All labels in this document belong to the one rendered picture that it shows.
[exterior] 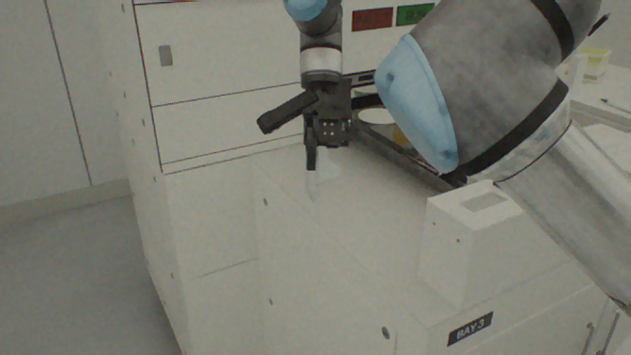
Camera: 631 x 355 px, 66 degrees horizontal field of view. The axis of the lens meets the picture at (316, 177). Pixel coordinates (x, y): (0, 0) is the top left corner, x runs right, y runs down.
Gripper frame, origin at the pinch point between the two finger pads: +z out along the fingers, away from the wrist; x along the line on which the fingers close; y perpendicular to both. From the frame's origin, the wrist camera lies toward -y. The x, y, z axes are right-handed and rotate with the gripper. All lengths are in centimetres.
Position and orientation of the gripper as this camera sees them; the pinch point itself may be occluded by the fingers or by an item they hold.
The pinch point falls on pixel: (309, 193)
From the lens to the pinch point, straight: 82.8
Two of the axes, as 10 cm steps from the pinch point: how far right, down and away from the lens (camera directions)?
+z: 0.0, 9.9, -1.0
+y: 10.0, 0.0, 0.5
